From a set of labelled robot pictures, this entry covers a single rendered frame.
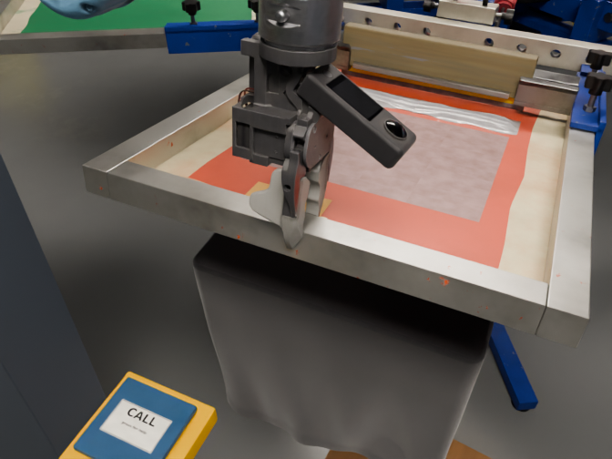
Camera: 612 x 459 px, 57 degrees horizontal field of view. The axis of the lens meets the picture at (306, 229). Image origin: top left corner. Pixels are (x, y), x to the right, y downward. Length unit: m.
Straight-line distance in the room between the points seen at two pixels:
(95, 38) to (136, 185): 0.90
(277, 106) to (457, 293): 0.25
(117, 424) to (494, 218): 0.52
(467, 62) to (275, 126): 0.62
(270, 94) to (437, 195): 0.31
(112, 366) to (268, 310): 1.19
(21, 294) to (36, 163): 1.99
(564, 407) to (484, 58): 1.22
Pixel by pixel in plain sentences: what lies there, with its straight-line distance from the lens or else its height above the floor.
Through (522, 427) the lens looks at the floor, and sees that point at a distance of 1.90.
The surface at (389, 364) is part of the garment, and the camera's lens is 0.84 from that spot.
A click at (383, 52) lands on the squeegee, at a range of 1.13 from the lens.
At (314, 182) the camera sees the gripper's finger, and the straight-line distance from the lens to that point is 0.61.
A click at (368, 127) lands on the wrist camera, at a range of 0.52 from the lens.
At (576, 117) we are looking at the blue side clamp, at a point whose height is 1.09.
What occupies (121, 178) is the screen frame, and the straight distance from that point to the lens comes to 0.71.
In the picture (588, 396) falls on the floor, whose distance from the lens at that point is 2.04.
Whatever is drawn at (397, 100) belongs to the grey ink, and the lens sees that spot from 1.07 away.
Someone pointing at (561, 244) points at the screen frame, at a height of 1.14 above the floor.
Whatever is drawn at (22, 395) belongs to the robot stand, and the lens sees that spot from 1.12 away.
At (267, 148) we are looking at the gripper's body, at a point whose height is 1.25.
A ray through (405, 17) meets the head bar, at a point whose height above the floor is 1.08.
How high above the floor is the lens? 1.57
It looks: 42 degrees down
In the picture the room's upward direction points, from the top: straight up
